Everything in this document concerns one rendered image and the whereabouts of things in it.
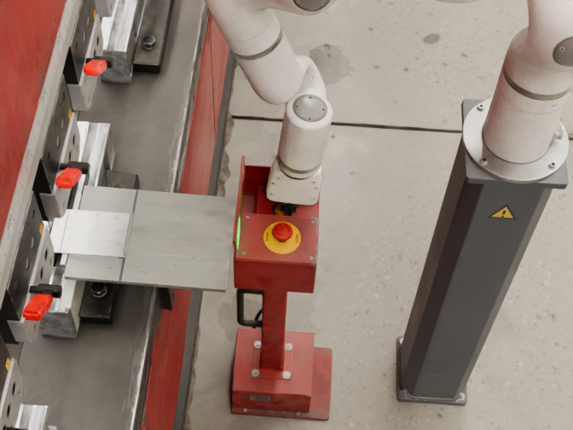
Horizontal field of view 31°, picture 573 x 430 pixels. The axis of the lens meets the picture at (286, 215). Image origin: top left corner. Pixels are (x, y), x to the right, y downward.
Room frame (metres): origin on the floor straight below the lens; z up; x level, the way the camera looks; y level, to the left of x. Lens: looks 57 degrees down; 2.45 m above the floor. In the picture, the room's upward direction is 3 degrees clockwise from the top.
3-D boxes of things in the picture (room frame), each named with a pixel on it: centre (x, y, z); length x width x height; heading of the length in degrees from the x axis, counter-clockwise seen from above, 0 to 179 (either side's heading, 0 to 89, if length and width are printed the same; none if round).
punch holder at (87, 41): (1.06, 0.36, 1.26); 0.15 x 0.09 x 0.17; 178
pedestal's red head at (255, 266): (1.08, 0.02, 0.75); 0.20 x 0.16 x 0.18; 179
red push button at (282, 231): (1.03, 0.01, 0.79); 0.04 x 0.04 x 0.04
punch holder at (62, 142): (0.86, 0.37, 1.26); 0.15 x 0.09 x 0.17; 178
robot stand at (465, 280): (1.13, -0.40, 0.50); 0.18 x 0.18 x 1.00; 89
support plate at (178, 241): (0.88, 0.22, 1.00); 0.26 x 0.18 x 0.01; 88
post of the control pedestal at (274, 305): (1.08, 0.02, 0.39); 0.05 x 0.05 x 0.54; 89
